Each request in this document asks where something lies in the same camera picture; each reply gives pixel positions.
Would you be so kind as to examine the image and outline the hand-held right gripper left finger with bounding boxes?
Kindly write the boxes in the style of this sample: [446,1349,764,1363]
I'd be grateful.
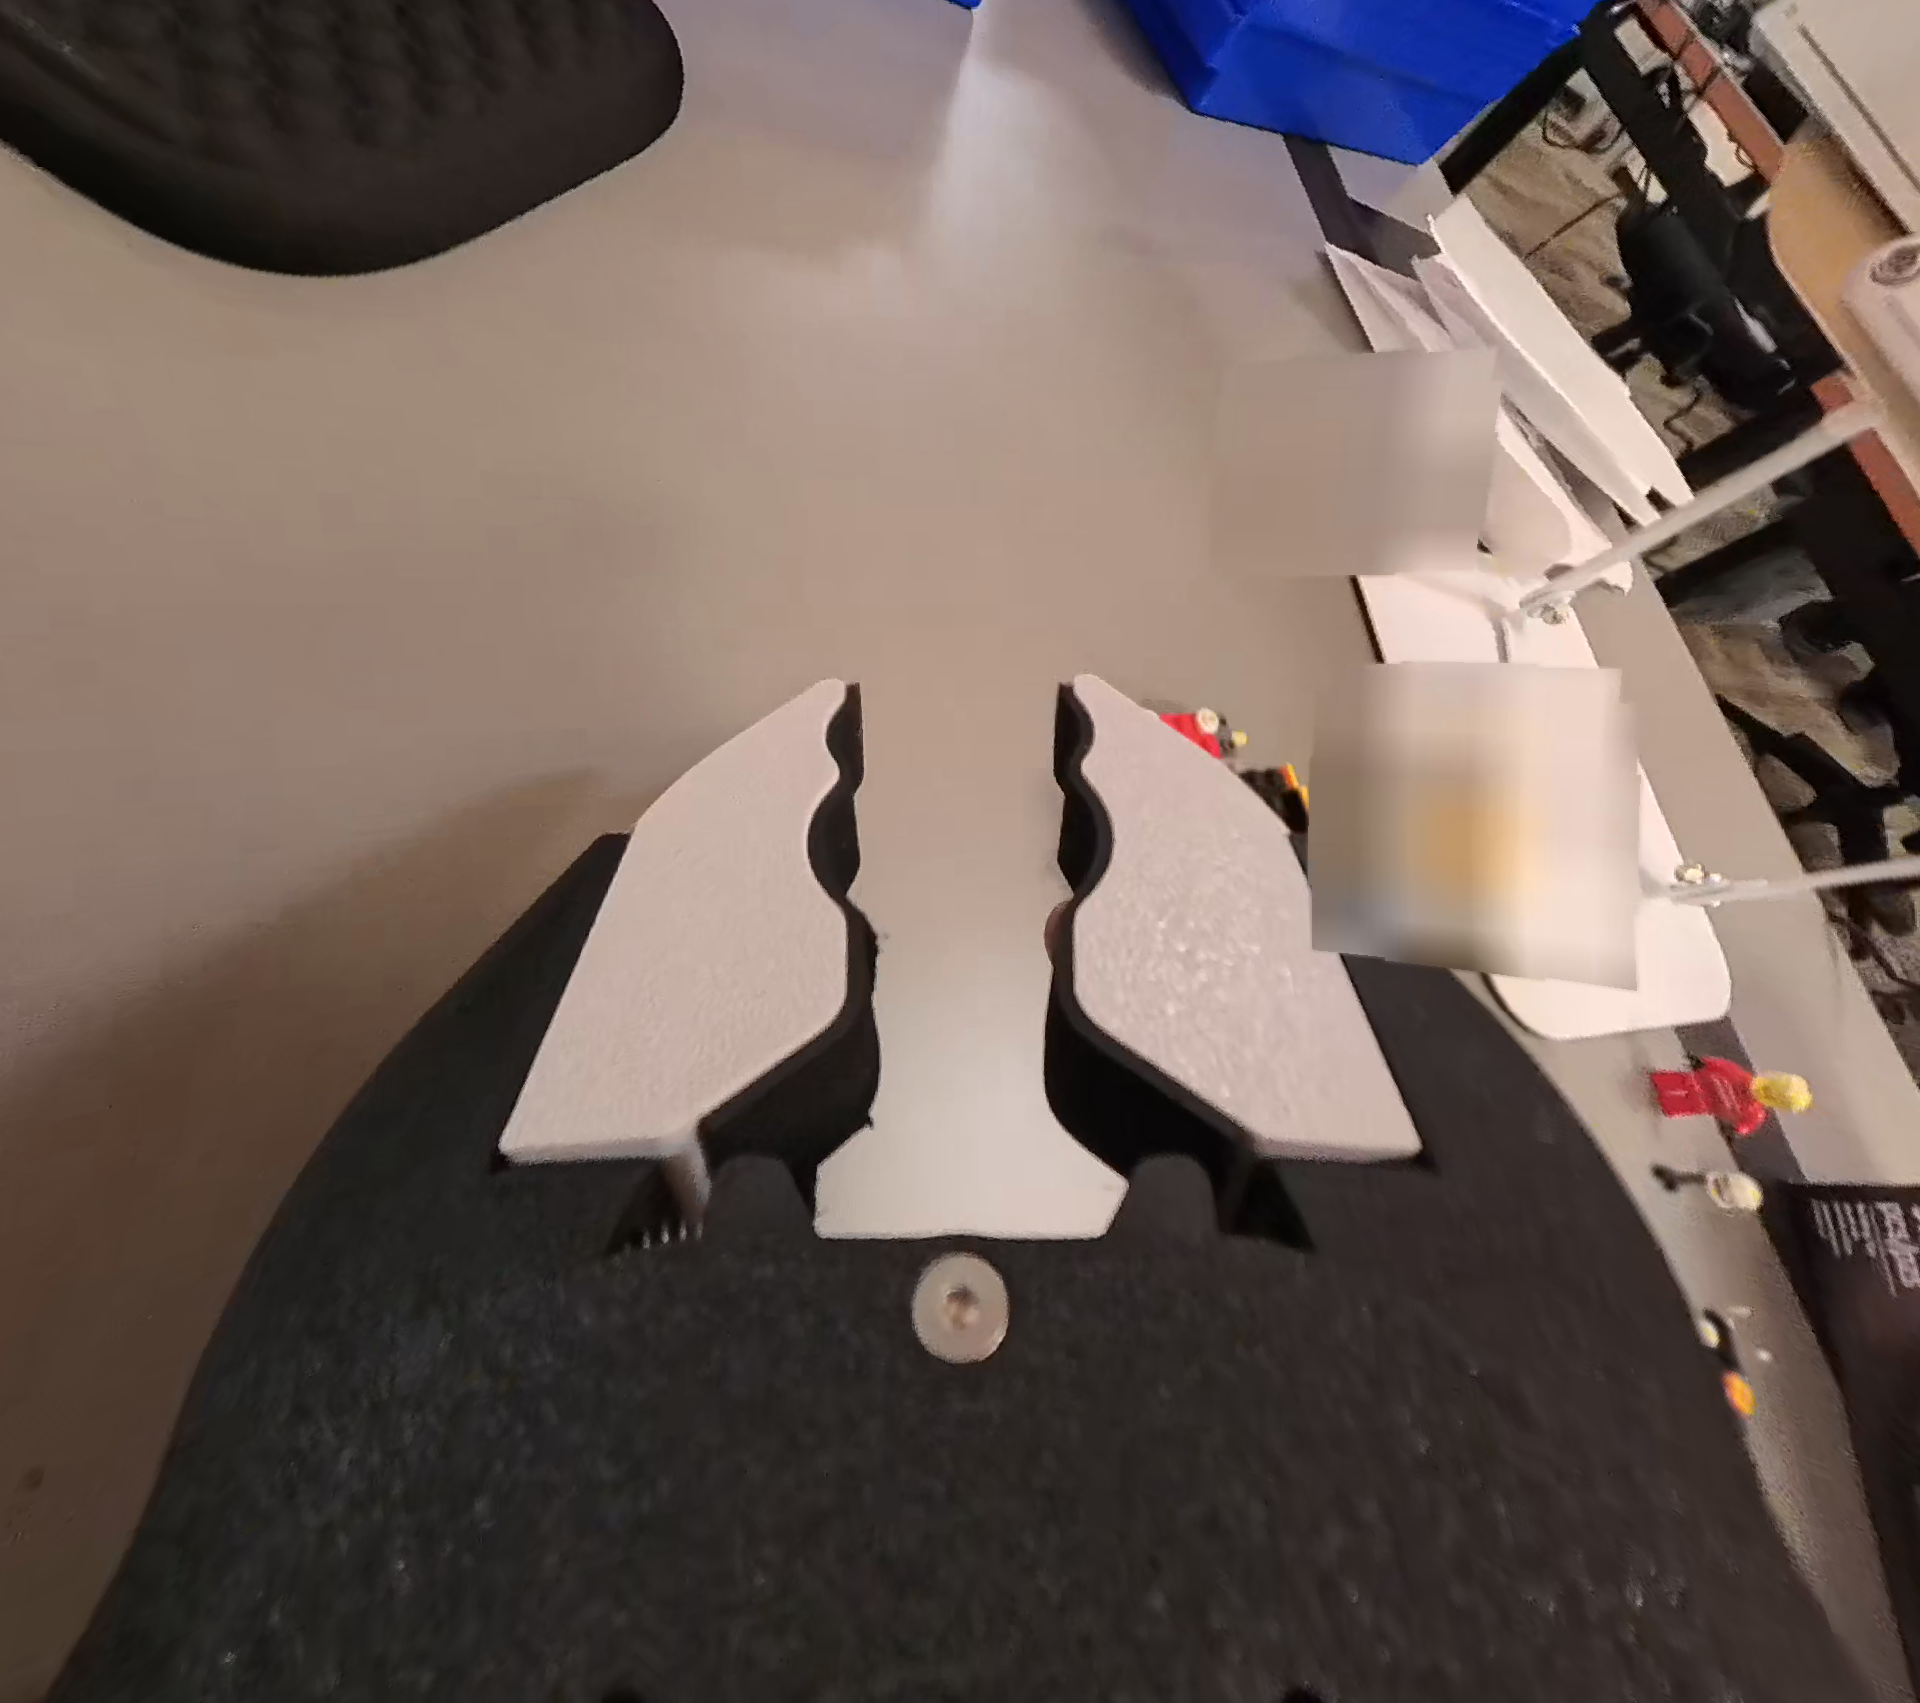
[497,679,882,1219]

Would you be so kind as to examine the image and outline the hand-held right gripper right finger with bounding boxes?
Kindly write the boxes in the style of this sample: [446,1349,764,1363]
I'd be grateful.
[1044,675,1423,1231]

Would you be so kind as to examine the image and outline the yellow lego car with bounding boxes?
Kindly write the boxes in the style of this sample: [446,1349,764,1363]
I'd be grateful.
[1146,701,1319,835]

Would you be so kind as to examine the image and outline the red lego minifigure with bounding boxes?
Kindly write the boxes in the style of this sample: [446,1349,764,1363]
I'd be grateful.
[1649,1055,1814,1135]

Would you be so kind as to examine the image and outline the black lego set box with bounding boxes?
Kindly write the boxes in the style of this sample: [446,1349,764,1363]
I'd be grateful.
[1761,1177,1920,1585]

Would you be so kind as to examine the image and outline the white stand with clear rods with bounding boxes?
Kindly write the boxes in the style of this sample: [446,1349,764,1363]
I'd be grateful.
[1355,405,1920,1041]

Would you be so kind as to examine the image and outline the black office chair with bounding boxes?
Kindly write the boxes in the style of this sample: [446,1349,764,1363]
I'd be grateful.
[1611,203,1779,385]

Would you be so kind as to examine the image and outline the brown edged background desk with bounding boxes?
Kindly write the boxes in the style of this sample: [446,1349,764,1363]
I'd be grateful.
[1439,0,1920,505]

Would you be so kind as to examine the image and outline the white paper roll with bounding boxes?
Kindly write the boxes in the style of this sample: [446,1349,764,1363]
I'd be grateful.
[1842,239,1920,361]

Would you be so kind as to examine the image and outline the black textured wrist rest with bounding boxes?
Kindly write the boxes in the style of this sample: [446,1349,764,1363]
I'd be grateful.
[0,0,683,277]

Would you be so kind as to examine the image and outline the large white machine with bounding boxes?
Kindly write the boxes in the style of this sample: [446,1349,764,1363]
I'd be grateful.
[1745,0,1920,235]

